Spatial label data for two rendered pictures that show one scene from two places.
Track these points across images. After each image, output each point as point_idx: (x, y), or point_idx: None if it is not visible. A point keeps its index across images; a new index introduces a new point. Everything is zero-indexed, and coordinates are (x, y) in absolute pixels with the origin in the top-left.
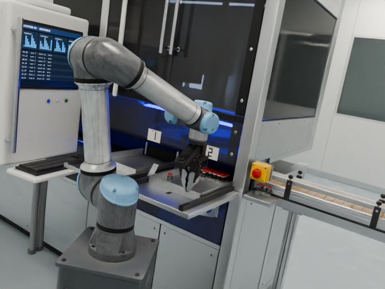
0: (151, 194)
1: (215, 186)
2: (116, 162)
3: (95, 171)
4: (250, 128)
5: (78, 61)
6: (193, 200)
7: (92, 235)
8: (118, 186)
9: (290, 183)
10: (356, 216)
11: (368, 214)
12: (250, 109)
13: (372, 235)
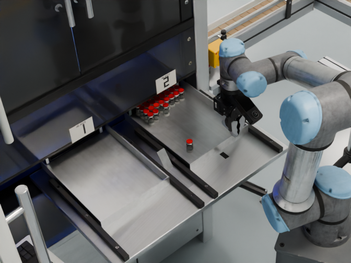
0: (233, 172)
1: (188, 107)
2: (138, 196)
3: (314, 195)
4: (203, 22)
5: (339, 129)
6: (262, 134)
7: (334, 234)
8: (346, 179)
9: (225, 38)
10: (275, 19)
11: (282, 9)
12: (198, 4)
13: (287, 22)
